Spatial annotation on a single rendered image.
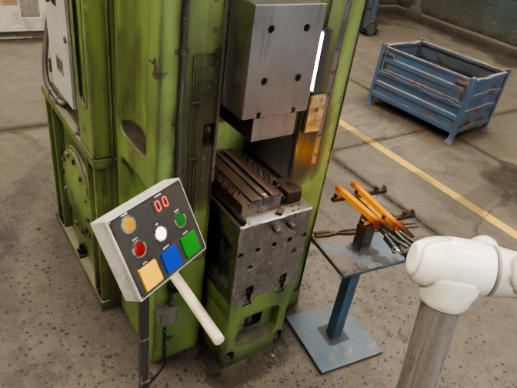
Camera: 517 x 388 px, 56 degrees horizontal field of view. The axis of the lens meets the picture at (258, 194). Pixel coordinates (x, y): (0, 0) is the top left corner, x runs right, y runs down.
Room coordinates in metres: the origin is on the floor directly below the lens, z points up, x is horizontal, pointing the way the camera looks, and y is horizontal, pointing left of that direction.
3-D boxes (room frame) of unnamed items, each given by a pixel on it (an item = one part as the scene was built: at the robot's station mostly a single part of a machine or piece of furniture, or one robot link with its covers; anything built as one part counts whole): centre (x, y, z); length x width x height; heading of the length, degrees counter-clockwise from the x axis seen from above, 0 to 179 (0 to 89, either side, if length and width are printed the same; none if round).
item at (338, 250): (1.91, -0.53, 0.64); 0.40 x 0.30 x 0.02; 120
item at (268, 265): (1.90, 0.07, 0.69); 0.56 x 0.38 x 0.45; 38
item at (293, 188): (1.85, -0.12, 0.95); 0.12 x 0.08 x 0.06; 38
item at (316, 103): (1.99, -0.19, 1.27); 0.09 x 0.02 x 0.17; 128
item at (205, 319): (1.41, 0.20, 0.62); 0.44 x 0.05 x 0.05; 38
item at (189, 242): (1.31, 0.21, 1.01); 0.07 x 0.05 x 0.07; 153
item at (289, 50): (1.88, 0.08, 1.56); 0.42 x 0.39 x 0.40; 38
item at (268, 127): (1.85, 0.11, 1.32); 0.42 x 0.20 x 0.10; 38
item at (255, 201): (1.85, 0.11, 0.96); 0.42 x 0.20 x 0.09; 38
